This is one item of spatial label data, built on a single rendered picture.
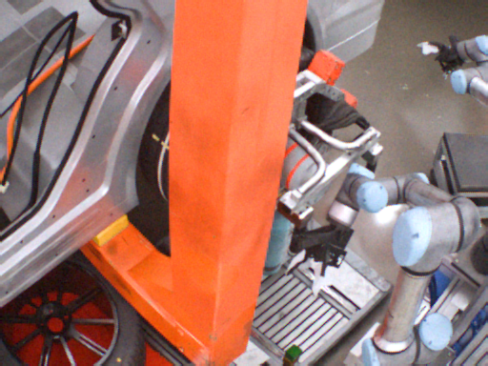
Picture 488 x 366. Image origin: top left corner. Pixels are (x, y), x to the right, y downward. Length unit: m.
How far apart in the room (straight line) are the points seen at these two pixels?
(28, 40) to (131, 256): 0.90
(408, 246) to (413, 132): 2.28
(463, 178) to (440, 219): 1.67
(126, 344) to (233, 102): 1.23
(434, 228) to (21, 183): 1.39
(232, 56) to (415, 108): 2.76
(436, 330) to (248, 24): 1.01
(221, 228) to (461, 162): 1.89
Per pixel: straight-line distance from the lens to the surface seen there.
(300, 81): 2.10
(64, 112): 2.14
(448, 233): 1.43
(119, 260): 2.19
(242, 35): 1.07
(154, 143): 2.11
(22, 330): 2.58
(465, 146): 3.24
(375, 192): 1.76
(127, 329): 2.26
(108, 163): 2.00
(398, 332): 1.64
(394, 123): 3.66
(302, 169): 2.13
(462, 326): 2.02
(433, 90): 3.98
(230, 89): 1.15
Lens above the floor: 2.53
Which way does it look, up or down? 51 degrees down
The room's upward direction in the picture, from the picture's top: 7 degrees clockwise
